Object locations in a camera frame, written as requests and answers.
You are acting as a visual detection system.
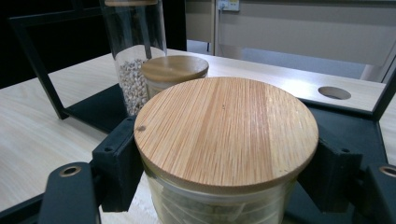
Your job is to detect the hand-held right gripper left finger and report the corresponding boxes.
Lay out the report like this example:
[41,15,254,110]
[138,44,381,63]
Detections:
[92,115,146,213]

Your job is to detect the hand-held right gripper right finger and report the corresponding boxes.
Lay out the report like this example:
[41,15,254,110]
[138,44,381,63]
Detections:
[297,124,364,215]

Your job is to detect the glass jar green beans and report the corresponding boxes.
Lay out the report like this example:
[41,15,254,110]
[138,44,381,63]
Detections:
[133,76,320,224]

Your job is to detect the tall glass jar white grains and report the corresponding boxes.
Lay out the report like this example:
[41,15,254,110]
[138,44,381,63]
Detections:
[99,0,168,117]

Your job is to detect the short glass jar wooden lid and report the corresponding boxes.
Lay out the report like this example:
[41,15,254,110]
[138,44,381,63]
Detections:
[140,55,210,101]

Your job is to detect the wall socket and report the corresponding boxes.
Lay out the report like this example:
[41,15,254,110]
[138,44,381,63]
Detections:
[217,0,241,12]

